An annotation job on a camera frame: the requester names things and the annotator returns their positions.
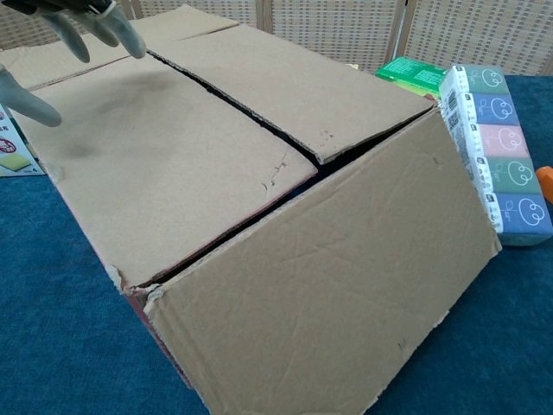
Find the wicker folding screen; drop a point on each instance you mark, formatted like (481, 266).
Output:
(345, 26)

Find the sponge package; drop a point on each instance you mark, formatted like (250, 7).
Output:
(15, 160)

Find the orange and purple toy block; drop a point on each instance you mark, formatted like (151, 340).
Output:
(545, 183)

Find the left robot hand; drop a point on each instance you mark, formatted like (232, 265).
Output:
(125, 34)

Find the multicolour tissue pack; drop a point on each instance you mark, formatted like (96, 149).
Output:
(505, 142)

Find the red cardboard box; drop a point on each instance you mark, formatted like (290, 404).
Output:
(302, 281)

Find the green box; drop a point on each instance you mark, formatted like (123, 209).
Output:
(410, 73)

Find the blue table cloth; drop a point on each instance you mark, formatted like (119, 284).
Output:
(52, 302)

